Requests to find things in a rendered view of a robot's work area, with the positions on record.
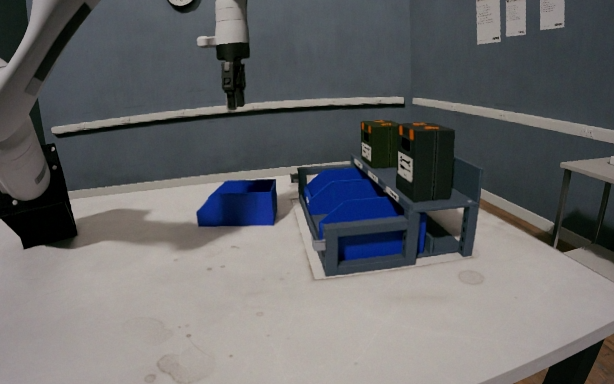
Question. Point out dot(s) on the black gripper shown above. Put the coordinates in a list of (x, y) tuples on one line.
[(233, 53)]

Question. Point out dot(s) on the grey metal shelf rack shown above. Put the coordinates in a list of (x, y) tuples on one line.
[(465, 192)]

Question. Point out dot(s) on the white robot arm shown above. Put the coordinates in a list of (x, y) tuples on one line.
[(24, 173)]

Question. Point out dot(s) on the dark green tool case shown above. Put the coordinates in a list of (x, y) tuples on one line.
[(379, 143)]

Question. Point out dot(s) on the black tool case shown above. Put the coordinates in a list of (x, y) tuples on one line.
[(425, 153)]

